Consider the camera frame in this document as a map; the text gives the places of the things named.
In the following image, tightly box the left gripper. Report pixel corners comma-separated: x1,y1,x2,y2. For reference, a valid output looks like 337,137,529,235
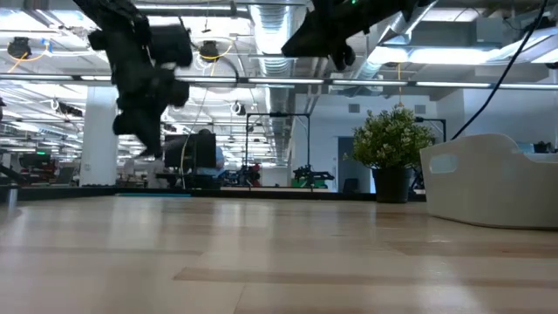
108,43,175,160

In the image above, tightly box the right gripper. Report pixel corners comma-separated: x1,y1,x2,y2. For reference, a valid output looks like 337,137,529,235
281,0,420,58

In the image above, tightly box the black background monitor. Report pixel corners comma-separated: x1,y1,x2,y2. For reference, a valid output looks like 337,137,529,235
164,133,218,172

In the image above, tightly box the white pillar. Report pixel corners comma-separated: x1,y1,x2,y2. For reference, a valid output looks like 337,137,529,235
79,85,119,188

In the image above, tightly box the ceiling strip light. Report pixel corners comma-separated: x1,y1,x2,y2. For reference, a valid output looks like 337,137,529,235
0,72,558,91

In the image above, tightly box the person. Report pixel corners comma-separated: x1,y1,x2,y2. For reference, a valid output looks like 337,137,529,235
196,127,227,178

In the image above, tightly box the black ceiling device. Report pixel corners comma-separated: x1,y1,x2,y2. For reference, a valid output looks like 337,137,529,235
199,39,221,63
7,36,32,60

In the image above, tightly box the green potted plant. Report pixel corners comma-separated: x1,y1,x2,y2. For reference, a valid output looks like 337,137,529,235
350,106,437,204

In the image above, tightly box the background robot on green base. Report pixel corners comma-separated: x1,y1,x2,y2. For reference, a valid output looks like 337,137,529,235
291,164,337,189

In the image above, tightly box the grey plastic bin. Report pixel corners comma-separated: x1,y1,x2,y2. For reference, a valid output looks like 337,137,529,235
419,133,558,231

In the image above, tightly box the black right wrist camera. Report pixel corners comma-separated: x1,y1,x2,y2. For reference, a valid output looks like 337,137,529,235
330,42,357,72

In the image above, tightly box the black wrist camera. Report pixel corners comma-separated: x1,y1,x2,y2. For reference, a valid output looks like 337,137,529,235
168,79,192,109
330,42,357,72

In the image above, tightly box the silver ventilation duct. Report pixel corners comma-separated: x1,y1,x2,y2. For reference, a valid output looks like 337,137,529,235
248,3,316,167

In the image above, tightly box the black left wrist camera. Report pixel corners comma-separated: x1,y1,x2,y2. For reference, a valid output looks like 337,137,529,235
168,79,192,109

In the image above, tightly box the black metal stand frame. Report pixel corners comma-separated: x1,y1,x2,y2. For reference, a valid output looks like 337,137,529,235
244,112,312,169

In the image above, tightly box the black aluminium table frame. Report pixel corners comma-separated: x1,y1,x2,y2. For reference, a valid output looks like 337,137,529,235
0,184,427,203

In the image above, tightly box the black hanging cable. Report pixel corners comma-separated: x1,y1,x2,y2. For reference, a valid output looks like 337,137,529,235
450,0,551,141

